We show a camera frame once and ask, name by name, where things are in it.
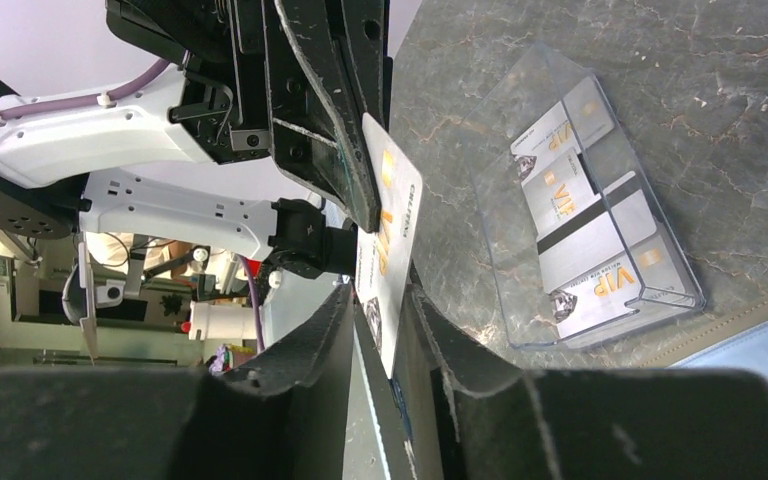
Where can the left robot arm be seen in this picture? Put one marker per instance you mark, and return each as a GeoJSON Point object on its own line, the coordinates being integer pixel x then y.
{"type": "Point", "coordinates": [73, 164]}

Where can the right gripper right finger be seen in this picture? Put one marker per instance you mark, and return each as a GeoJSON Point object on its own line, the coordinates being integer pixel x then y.
{"type": "Point", "coordinates": [476, 416]}

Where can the clear plastic card sleeve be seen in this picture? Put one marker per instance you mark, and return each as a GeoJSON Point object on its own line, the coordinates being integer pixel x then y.
{"type": "Point", "coordinates": [527, 266]}

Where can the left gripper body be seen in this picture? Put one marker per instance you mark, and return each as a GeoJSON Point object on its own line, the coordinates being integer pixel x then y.
{"type": "Point", "coordinates": [221, 49]}

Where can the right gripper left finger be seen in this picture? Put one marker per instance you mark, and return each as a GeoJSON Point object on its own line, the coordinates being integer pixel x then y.
{"type": "Point", "coordinates": [281, 415]}

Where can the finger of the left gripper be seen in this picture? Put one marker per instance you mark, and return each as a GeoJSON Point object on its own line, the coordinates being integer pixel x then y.
{"type": "Point", "coordinates": [366, 25]}
{"type": "Point", "coordinates": [314, 115]}

